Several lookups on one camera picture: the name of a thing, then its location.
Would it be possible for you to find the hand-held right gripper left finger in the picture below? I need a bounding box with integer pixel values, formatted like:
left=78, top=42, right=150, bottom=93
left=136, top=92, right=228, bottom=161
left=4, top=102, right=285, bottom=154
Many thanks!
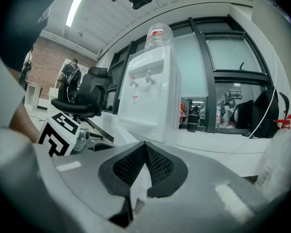
left=36, top=141, right=150, bottom=233

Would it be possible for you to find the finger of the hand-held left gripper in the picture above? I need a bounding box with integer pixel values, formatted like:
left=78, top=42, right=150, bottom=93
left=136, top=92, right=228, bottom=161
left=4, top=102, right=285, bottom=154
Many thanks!
left=87, top=141, right=116, bottom=153

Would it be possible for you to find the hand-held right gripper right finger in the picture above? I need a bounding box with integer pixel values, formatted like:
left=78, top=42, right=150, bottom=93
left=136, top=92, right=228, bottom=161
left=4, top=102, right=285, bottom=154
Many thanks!
left=133, top=141, right=270, bottom=233

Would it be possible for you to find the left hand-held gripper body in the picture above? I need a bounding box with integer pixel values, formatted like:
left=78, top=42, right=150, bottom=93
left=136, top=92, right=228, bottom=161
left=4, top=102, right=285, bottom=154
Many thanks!
left=38, top=112, right=92, bottom=157

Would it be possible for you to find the white water dispenser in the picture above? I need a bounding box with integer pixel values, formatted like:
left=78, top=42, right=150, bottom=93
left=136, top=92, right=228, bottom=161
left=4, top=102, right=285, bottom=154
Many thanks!
left=118, top=45, right=182, bottom=143

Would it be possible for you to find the person's left forearm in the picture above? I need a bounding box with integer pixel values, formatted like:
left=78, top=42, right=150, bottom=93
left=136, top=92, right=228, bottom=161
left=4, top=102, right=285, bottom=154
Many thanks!
left=9, top=102, right=39, bottom=144

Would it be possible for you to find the red and orange snack packet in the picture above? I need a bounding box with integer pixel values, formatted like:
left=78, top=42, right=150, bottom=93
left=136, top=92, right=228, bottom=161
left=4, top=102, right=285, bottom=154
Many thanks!
left=180, top=102, right=187, bottom=126

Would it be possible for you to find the clear empty water jug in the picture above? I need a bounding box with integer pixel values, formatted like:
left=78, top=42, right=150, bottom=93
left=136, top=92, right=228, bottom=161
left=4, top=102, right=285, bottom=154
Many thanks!
left=254, top=114, right=291, bottom=201

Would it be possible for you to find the clear water jug red label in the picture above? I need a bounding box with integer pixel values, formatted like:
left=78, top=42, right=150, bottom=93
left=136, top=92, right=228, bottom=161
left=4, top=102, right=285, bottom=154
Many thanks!
left=145, top=23, right=175, bottom=54

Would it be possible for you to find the small white table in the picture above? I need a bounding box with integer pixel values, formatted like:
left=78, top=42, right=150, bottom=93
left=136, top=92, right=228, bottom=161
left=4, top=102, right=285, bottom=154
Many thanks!
left=24, top=81, right=42, bottom=111

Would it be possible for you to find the black office chair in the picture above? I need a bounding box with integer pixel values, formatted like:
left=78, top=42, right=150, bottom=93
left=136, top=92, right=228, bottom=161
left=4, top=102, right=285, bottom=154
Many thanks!
left=50, top=66, right=119, bottom=143

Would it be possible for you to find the black thermos bottle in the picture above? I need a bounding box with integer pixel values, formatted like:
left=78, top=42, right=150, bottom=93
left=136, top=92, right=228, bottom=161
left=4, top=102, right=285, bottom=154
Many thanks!
left=187, top=105, right=200, bottom=133

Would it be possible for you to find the small clear plastic bottle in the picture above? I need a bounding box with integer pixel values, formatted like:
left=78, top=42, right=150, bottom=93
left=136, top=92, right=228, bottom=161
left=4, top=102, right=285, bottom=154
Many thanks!
left=215, top=105, right=222, bottom=129

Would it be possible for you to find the person's black shirt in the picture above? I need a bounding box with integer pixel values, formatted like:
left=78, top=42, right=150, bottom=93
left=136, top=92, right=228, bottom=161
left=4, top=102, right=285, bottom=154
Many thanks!
left=0, top=0, right=71, bottom=70

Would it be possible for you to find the ceiling light strip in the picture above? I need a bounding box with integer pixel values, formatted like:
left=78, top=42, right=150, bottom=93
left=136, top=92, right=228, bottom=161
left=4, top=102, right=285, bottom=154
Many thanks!
left=65, top=0, right=85, bottom=28

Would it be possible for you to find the black framed frosted window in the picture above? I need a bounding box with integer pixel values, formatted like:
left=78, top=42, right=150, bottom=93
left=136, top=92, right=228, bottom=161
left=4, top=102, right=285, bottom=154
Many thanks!
left=106, top=16, right=279, bottom=135

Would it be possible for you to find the black head-mounted camera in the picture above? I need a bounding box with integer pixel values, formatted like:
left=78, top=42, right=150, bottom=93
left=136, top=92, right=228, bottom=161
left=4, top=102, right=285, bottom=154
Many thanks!
left=129, top=0, right=153, bottom=10

